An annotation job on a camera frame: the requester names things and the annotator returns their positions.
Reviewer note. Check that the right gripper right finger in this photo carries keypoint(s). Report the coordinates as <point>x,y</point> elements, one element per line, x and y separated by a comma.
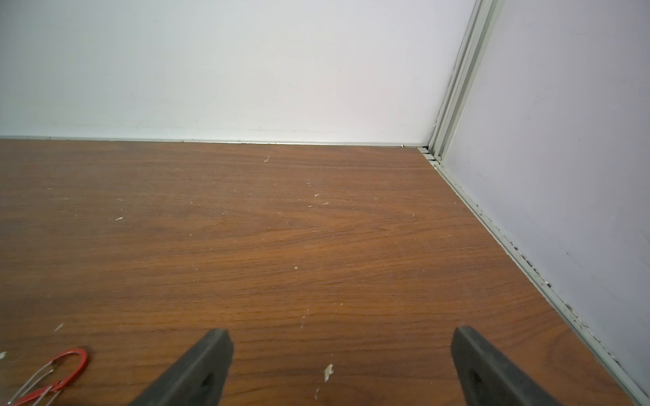
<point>488,377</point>

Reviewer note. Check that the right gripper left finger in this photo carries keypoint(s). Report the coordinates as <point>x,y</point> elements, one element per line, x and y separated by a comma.
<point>196,378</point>

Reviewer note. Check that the red carabiner clip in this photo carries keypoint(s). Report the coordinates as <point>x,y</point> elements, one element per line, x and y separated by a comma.
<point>35,391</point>

